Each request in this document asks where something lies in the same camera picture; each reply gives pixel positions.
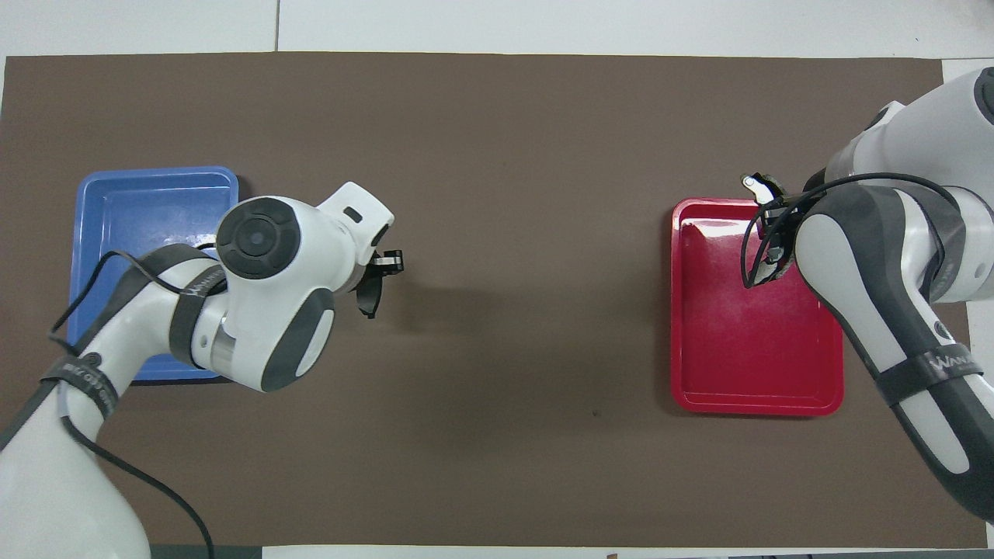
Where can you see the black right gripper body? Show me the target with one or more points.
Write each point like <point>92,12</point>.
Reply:
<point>779,233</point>

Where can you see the short dark brake pad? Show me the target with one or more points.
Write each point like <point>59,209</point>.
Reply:
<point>371,295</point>

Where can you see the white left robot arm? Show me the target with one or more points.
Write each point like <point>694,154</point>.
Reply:
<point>272,310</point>

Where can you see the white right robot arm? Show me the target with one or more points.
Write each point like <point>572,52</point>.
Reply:
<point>854,264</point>

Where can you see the red plastic tray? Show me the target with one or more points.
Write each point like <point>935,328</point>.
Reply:
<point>745,349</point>

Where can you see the brown table mat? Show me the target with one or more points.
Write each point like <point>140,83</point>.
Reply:
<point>497,140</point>

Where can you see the blue plastic tray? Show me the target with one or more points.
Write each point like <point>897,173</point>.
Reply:
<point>140,217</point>

